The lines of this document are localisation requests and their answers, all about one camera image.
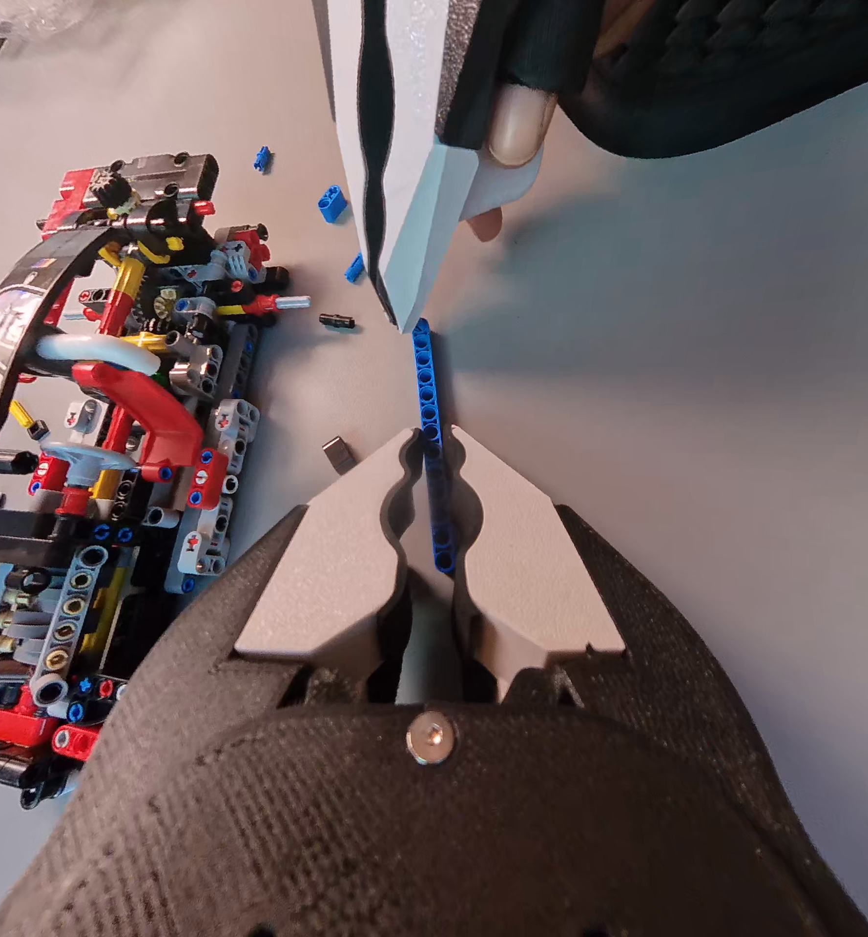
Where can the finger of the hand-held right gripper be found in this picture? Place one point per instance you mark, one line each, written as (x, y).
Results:
(434, 219)
(342, 73)

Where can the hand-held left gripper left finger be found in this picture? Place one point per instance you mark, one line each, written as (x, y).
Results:
(317, 585)

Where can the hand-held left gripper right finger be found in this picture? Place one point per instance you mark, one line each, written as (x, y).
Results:
(536, 585)

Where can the long blue lego beam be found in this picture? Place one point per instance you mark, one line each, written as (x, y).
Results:
(428, 395)

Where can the blue lego connector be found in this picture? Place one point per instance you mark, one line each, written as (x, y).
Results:
(329, 201)

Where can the short blue lego pin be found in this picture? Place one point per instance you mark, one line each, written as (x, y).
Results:
(262, 157)

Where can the small black curved lego piece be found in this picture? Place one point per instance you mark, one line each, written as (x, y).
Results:
(339, 455)

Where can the black lego pin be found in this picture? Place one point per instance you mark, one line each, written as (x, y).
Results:
(337, 320)

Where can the partly built lego car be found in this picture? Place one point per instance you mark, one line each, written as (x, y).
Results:
(148, 410)

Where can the person's right hand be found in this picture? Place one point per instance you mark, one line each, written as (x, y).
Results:
(520, 124)

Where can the black office chair seat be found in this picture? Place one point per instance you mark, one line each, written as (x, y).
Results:
(734, 88)

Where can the clear plastic bags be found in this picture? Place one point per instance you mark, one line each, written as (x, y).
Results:
(9, 13)

